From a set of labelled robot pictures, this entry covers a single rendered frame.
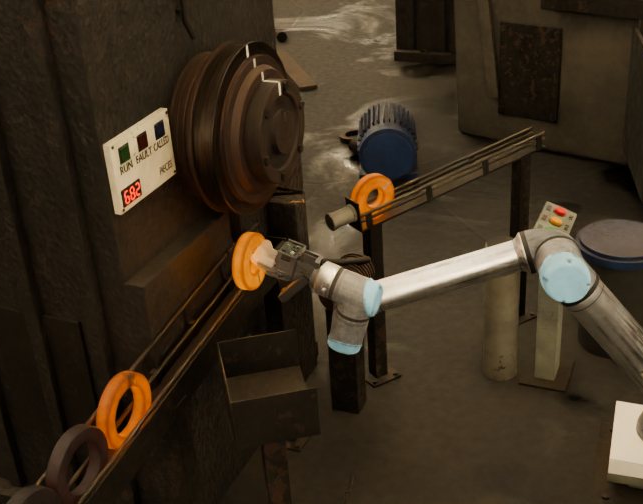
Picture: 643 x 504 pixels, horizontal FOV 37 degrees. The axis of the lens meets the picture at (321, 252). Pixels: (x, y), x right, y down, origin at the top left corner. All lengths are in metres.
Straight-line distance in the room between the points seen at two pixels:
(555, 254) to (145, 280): 1.02
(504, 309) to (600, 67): 2.01
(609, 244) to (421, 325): 0.80
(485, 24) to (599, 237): 1.98
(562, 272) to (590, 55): 2.72
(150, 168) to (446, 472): 1.35
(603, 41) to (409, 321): 1.89
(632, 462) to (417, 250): 1.73
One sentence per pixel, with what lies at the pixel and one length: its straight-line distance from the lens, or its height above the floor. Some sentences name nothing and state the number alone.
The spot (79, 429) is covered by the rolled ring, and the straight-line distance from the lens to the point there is 2.21.
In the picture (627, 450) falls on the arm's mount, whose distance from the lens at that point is 2.99.
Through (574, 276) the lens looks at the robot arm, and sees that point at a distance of 2.45.
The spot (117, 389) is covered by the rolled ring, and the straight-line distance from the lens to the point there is 2.28.
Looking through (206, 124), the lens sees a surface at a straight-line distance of 2.48.
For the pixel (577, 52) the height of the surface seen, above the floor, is 0.58.
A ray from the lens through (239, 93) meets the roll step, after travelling 2.52.
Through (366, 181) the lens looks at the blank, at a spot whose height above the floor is 0.77.
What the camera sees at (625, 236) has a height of 0.43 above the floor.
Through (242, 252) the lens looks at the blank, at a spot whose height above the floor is 0.88.
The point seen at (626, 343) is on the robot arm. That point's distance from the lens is 2.59.
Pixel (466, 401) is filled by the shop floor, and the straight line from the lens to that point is 3.41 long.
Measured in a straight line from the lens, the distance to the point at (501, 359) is 3.45.
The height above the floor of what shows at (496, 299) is 0.34.
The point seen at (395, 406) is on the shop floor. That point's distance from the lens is 3.38.
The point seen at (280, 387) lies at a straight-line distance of 2.48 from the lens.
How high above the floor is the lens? 2.05
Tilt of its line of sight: 28 degrees down
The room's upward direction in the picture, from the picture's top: 4 degrees counter-clockwise
